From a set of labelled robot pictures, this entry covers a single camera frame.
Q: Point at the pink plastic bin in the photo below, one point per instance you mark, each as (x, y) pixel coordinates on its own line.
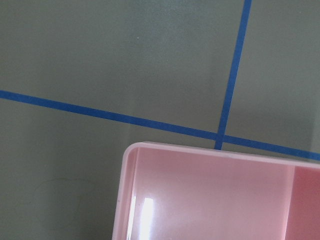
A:
(174, 192)

